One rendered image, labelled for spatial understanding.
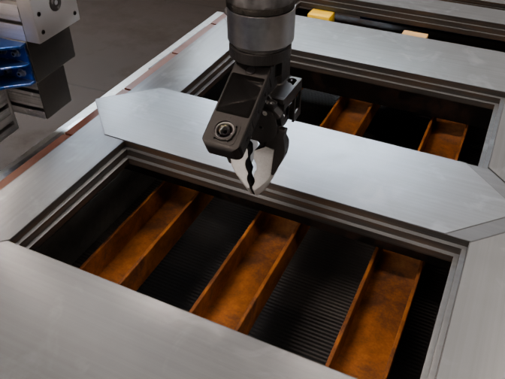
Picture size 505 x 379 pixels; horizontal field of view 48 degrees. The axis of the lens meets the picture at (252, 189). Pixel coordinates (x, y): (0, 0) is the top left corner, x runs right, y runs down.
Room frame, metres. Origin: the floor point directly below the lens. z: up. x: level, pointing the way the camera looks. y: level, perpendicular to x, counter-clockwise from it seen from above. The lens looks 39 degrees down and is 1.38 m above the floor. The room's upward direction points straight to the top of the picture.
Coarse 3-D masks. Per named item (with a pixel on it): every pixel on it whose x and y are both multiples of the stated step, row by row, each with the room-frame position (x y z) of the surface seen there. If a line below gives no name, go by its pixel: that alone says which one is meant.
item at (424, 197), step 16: (416, 160) 0.73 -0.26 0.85; (432, 160) 0.73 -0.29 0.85; (448, 160) 0.73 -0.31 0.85; (416, 176) 0.69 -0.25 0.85; (432, 176) 0.69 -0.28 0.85; (448, 176) 0.69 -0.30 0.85; (400, 192) 0.65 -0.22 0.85; (416, 192) 0.65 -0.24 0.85; (432, 192) 0.65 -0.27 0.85; (448, 192) 0.65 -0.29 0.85; (400, 208) 0.61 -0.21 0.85; (416, 208) 0.61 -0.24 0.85; (432, 208) 0.61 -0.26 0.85; (448, 208) 0.61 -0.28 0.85; (416, 224) 0.58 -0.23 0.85; (432, 224) 0.58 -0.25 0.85
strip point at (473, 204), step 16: (464, 176) 0.69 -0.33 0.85; (480, 176) 0.69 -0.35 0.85; (464, 192) 0.65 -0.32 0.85; (480, 192) 0.65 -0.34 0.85; (496, 192) 0.65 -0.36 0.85; (464, 208) 0.61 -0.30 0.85; (480, 208) 0.61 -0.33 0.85; (496, 208) 0.61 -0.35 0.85; (448, 224) 0.58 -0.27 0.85; (464, 224) 0.58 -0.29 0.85
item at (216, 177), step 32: (320, 0) 1.45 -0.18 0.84; (352, 0) 1.42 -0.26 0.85; (480, 32) 1.27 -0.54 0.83; (224, 64) 1.09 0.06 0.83; (320, 64) 1.10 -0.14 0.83; (352, 64) 1.08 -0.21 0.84; (448, 96) 0.98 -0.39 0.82; (480, 96) 0.96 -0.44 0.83; (128, 160) 0.76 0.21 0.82; (160, 160) 0.75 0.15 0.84; (480, 160) 0.76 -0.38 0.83; (96, 192) 0.69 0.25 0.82; (224, 192) 0.69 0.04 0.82; (288, 192) 0.66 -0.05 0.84; (32, 224) 0.58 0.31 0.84; (352, 224) 0.60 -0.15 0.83; (384, 224) 0.59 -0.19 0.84; (480, 224) 0.58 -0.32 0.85; (448, 256) 0.54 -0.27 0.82; (448, 288) 0.48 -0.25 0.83; (448, 320) 0.42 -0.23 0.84
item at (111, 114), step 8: (160, 88) 0.96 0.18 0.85; (120, 96) 0.93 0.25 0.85; (128, 96) 0.93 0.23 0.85; (136, 96) 0.93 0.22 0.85; (144, 96) 0.93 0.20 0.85; (112, 104) 0.90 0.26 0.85; (120, 104) 0.90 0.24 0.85; (128, 104) 0.90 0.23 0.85; (136, 104) 0.90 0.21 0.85; (104, 112) 0.87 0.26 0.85; (112, 112) 0.87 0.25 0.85; (120, 112) 0.87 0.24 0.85; (128, 112) 0.87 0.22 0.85; (104, 120) 0.84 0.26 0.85; (112, 120) 0.84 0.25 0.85; (120, 120) 0.84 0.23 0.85; (104, 128) 0.82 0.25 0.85; (112, 128) 0.82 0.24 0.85
